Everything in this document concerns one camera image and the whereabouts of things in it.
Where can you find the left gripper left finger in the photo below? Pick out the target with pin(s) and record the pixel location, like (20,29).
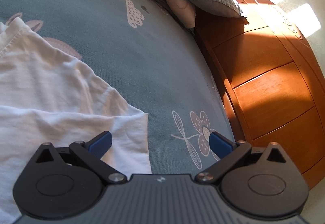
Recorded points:
(58,183)

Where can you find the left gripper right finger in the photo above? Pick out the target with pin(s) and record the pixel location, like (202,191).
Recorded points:
(261,183)

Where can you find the white long sleeve shirt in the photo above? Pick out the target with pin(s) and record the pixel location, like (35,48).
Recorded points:
(49,96)

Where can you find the blue floral bed sheet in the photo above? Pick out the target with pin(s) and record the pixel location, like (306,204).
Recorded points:
(151,60)

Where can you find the wooden headboard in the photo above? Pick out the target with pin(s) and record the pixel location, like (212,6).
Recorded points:
(269,80)

